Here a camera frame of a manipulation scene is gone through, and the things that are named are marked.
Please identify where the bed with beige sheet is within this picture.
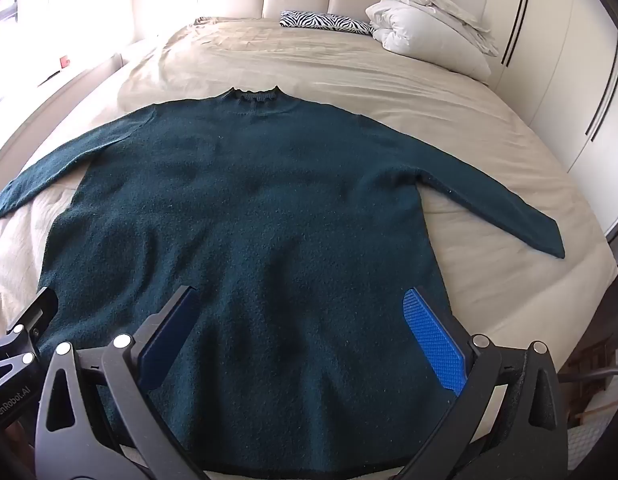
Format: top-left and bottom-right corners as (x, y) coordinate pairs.
(0, 17), (618, 376)

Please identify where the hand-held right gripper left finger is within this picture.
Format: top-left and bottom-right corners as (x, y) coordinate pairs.
(34, 285), (210, 480)

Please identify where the white wardrobe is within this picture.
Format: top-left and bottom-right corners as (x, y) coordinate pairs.
(484, 0), (618, 241)

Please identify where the grey chair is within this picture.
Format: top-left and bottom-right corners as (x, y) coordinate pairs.
(561, 366), (618, 396)

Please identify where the dark green knitted sweater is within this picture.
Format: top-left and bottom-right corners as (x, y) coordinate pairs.
(0, 86), (567, 480)

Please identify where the white window ledge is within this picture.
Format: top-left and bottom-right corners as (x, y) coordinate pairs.
(0, 52), (124, 176)

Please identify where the zebra print pillow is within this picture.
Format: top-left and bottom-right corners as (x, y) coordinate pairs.
(280, 11), (374, 37)

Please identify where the window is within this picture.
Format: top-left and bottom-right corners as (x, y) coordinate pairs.
(0, 0), (134, 106)

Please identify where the cream folded sheet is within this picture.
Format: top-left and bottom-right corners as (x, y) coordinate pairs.
(384, 0), (500, 57)

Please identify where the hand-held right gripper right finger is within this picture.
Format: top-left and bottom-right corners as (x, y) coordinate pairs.
(396, 287), (570, 480)

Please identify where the black wardrobe handle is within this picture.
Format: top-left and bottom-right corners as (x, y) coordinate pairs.
(500, 0), (528, 64)
(586, 44), (618, 134)
(591, 51), (618, 142)
(506, 0), (533, 67)

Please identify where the white folded duvet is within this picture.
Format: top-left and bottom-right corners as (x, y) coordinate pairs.
(365, 0), (492, 82)

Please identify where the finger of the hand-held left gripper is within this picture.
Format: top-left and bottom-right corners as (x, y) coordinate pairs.
(0, 287), (58, 376)

